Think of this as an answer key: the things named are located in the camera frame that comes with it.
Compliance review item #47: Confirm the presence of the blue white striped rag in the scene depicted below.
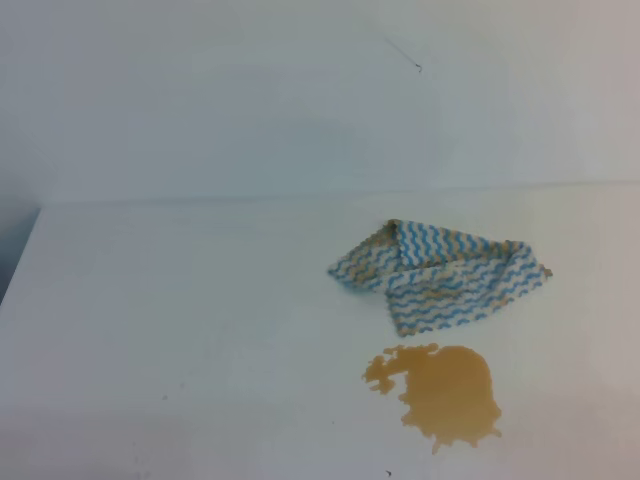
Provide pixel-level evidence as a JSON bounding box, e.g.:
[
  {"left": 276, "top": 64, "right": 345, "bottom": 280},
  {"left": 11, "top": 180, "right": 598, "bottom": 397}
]
[{"left": 328, "top": 219, "right": 552, "bottom": 337}]

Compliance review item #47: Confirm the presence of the brown coffee stain puddle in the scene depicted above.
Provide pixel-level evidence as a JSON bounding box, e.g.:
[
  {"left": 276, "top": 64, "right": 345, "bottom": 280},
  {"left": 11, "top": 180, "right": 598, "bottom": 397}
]
[{"left": 362, "top": 343, "right": 502, "bottom": 454}]

